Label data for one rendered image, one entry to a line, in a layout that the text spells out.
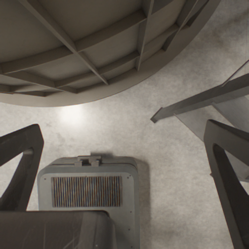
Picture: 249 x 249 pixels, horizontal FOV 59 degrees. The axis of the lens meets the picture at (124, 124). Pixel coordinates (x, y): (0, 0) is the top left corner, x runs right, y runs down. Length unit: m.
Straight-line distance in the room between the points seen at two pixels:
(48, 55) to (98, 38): 0.13
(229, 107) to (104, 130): 0.79
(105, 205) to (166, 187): 0.43
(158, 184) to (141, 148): 0.25
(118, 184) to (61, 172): 0.30
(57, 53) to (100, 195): 0.78
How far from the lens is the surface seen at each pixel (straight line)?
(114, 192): 1.15
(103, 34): 0.57
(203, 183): 1.48
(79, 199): 1.19
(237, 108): 0.79
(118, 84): 1.31
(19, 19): 0.43
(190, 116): 1.06
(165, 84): 1.35
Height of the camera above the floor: 1.33
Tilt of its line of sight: 85 degrees down
